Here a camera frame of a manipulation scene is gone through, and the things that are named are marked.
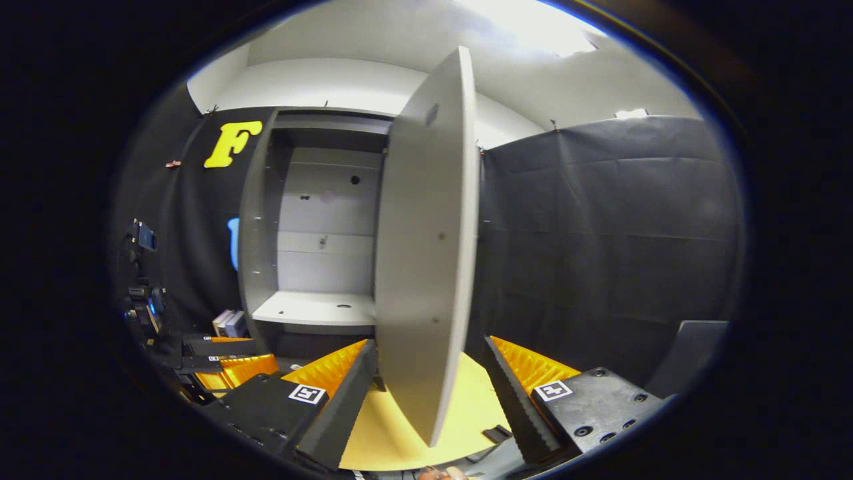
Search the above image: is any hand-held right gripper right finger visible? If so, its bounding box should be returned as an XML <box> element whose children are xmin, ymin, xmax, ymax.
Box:
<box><xmin>483</xmin><ymin>335</ymin><xmax>667</xmax><ymax>467</ymax></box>

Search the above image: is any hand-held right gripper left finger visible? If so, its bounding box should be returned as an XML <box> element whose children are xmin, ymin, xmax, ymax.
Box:
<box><xmin>200</xmin><ymin>339</ymin><xmax>379</xmax><ymax>471</ymax></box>

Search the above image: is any beige cabinet door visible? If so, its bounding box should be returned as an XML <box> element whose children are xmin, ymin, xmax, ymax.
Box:
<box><xmin>373</xmin><ymin>45</ymin><xmax>480</xmax><ymax>447</ymax></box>

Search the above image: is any grey cabinet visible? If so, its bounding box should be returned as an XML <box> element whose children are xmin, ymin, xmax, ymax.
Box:
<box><xmin>237</xmin><ymin>107</ymin><xmax>401</xmax><ymax>391</ymax></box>

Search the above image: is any grey board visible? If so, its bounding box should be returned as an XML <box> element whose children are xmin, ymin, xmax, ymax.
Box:
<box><xmin>645</xmin><ymin>320</ymin><xmax>732</xmax><ymax>401</ymax></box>

